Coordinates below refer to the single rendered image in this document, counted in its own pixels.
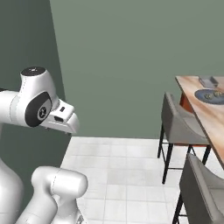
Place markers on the wooden dining table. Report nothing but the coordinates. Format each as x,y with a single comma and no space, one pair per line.
211,116

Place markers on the grey upholstered chair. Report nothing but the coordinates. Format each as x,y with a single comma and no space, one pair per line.
201,189
178,122

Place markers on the pale dumpling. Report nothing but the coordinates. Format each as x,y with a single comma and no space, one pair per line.
218,93
208,95

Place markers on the grey tupperware container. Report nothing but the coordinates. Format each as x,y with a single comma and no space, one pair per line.
208,81

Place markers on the dark blue round plate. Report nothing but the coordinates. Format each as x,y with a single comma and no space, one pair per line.
210,96

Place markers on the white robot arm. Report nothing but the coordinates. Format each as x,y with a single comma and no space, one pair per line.
17,108

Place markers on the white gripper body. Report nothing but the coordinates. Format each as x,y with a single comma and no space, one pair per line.
67,122

